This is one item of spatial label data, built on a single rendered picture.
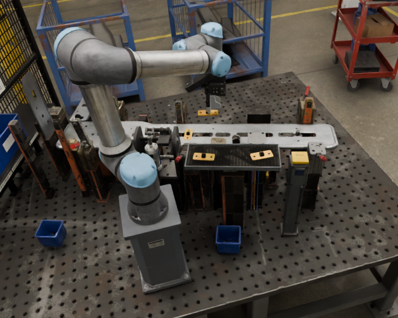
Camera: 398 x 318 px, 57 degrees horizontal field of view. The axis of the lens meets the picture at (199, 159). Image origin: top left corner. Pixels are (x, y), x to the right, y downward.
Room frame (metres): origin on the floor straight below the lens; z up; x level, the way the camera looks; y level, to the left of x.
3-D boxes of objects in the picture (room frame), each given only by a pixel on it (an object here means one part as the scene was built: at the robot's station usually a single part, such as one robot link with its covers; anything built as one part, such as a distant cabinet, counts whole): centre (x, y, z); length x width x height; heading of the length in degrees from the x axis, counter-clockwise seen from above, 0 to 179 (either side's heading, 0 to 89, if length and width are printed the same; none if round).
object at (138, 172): (0.91, 0.21, 1.27); 0.13 x 0.12 x 0.14; 34
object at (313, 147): (1.19, -0.52, 0.88); 0.11 x 0.10 x 0.36; 171
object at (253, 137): (1.23, -0.26, 0.90); 0.13 x 0.10 x 0.41; 171
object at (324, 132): (1.45, 0.02, 1.00); 1.38 x 0.22 x 0.02; 81
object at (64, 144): (1.39, 0.62, 0.95); 0.03 x 0.01 x 0.50; 81
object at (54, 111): (1.70, 0.75, 0.88); 0.08 x 0.08 x 0.36; 81
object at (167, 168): (1.26, 0.17, 0.94); 0.18 x 0.13 x 0.49; 81
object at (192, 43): (1.19, -0.02, 1.56); 0.11 x 0.11 x 0.08; 34
